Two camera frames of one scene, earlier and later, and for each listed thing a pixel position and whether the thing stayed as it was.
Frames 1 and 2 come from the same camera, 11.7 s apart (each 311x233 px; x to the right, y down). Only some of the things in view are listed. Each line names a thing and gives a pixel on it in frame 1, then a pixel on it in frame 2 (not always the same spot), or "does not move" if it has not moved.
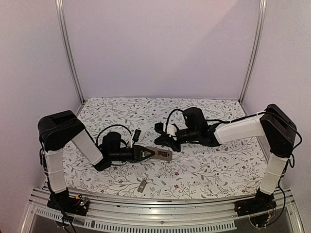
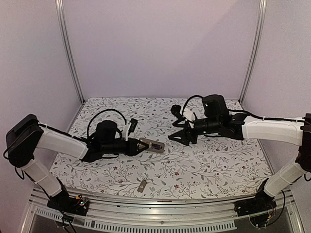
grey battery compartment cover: [142, 186] does not move
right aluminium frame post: [255, 47] does not move
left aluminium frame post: [59, 6] does not move
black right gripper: [168, 141] -> [185, 133]
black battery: [163, 154] -> [155, 146]
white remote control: [161, 154] -> [153, 145]
